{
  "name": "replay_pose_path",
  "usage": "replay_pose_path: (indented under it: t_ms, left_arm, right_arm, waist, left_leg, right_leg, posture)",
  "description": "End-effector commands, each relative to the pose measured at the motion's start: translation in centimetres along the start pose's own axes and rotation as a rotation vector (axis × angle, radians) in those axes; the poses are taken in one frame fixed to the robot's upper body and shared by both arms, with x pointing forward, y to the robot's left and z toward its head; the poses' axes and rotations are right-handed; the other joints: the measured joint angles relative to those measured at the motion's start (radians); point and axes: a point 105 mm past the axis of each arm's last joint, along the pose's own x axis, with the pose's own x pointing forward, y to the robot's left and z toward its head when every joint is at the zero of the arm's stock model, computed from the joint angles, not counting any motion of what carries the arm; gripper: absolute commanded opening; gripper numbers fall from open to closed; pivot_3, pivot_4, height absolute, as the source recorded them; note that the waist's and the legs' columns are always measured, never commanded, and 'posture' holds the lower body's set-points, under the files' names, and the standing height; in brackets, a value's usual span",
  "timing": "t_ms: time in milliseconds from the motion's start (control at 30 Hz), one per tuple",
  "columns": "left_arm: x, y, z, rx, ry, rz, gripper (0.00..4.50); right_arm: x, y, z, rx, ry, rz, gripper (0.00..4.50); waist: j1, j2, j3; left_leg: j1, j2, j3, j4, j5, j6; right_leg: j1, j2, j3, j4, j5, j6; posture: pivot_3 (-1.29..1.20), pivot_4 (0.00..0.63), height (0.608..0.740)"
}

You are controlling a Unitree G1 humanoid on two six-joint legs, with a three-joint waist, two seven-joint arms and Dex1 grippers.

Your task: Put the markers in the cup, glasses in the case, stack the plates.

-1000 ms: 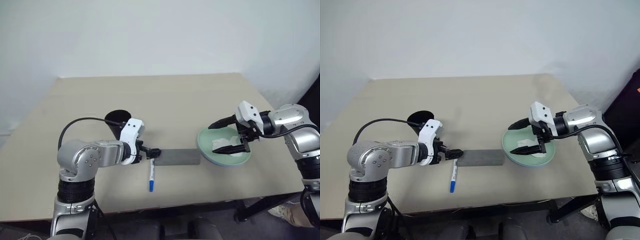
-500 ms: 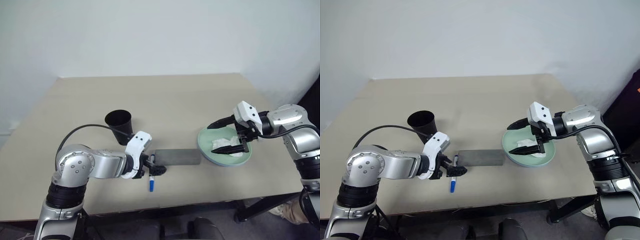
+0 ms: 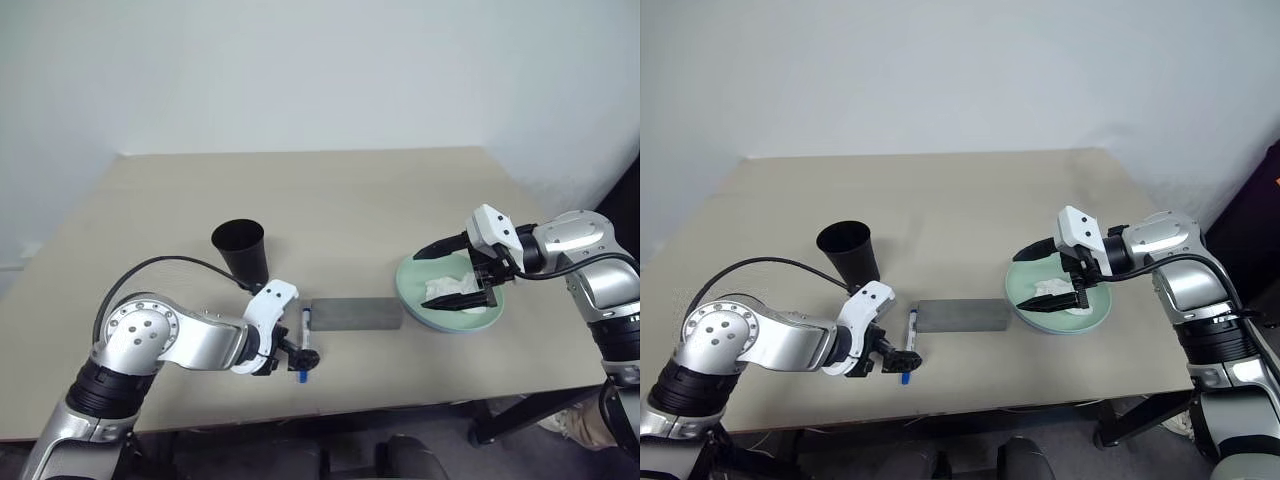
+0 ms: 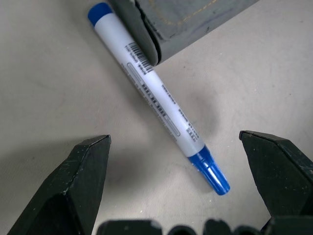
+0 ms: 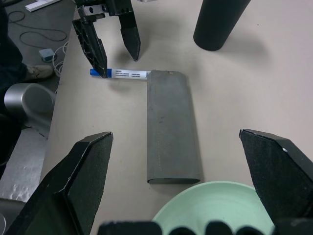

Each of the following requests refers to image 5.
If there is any green round plate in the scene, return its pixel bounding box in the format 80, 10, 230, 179
151, 180, 276, 235

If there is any thin white cable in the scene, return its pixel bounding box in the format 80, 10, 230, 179
52, 40, 69, 77

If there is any blue whiteboard marker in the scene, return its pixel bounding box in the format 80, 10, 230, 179
89, 68, 152, 80

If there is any silver robot body cylinder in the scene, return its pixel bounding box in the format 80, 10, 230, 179
3, 82, 56, 130

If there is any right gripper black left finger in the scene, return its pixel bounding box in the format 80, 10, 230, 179
4, 131, 114, 235

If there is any small blue grey box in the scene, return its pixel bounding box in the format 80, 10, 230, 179
38, 48, 55, 62

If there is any grey glasses case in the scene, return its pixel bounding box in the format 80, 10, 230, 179
146, 69, 202, 185

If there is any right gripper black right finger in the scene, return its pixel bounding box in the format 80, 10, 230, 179
239, 129, 313, 222

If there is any black plastic cup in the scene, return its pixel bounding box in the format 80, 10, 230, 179
193, 0, 251, 51

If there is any beige shoe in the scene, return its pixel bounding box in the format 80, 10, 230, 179
24, 64, 55, 82

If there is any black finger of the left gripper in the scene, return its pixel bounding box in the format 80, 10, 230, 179
72, 19, 109, 79
119, 13, 141, 61

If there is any white flat board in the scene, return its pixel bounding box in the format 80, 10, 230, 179
25, 0, 61, 12

